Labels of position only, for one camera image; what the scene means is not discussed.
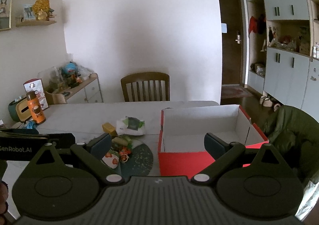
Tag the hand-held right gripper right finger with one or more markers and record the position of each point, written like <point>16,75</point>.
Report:
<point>213,144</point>

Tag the white wall cabinet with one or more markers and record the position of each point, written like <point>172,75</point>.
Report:
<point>286,70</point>

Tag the wall poster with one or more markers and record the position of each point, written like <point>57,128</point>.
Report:
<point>4,3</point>

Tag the person's left hand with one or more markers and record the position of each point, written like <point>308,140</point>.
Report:
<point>3,197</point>

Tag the white side cabinet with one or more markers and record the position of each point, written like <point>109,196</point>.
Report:
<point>86,90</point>

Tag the golden ornament tree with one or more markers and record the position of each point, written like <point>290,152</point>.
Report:
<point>41,6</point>

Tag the small photo card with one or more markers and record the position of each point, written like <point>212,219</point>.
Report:
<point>28,11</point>

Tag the brown wooden chair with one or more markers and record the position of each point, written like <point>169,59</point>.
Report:
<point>144,87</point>

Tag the white plastic bag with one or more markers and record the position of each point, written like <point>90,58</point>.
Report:
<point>130,126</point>

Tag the brown door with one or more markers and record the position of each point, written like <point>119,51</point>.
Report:
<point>230,47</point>

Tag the door mat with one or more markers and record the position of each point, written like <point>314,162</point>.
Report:
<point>235,91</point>

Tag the yellow block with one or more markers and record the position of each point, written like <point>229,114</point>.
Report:
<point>109,129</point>

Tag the red white pouch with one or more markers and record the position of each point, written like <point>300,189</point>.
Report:
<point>112,160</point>

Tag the green tissue box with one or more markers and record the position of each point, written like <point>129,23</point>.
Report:
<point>18,112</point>

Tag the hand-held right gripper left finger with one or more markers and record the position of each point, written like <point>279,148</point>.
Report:
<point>99,144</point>

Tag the white bottle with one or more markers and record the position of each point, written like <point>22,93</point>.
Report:
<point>315,51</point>

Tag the white red carton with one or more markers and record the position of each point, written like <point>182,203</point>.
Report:
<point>35,86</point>

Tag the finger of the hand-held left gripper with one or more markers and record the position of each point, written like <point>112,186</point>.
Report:
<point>62,139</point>

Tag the green face pouch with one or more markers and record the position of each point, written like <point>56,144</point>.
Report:
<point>121,141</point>

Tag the olive green padded chair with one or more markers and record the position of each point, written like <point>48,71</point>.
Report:
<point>291,135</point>

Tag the pale slipper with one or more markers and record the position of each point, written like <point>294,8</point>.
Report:
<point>277,107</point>
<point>265,101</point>

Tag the wooden wall shelf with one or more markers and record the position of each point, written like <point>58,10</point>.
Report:
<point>37,22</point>

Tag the dark green round mat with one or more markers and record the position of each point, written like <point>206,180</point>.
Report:
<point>140,160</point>

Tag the red cardboard box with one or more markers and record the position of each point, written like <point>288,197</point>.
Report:
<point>182,162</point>

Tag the red hanging cloth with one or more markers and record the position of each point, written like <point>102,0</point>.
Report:
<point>256,24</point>

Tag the blue globe toy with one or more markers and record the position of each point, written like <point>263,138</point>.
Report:
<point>69,68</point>

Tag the orange bottle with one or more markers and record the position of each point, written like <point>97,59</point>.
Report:
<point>36,110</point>

